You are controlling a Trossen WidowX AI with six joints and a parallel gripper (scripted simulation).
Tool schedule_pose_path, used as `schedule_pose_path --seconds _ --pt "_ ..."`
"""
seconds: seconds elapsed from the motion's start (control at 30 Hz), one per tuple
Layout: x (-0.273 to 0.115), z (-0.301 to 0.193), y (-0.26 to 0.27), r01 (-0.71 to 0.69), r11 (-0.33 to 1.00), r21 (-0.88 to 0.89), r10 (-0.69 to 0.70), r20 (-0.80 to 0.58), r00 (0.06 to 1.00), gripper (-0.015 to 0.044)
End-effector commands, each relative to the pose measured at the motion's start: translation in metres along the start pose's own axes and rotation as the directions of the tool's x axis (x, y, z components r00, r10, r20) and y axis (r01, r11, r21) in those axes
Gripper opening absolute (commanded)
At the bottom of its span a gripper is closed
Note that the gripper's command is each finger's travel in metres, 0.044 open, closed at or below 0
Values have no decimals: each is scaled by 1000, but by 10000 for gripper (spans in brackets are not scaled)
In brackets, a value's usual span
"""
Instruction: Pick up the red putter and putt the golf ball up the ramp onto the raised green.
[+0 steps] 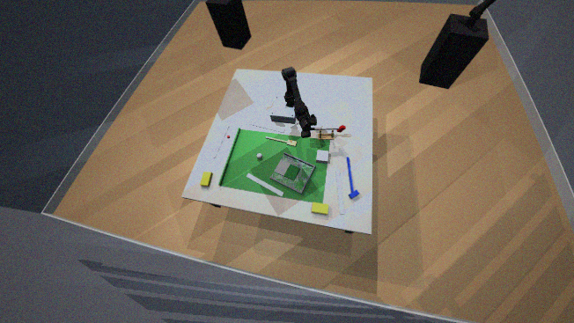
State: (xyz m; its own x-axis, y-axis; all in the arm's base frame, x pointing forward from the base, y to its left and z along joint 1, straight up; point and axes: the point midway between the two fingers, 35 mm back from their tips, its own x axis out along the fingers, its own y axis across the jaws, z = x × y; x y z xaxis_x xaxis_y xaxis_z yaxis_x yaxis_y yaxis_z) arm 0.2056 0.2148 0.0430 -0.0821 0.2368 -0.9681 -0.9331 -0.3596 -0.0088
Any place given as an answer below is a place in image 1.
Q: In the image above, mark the yellow block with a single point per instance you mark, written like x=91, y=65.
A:
x=320, y=208
x=206, y=179

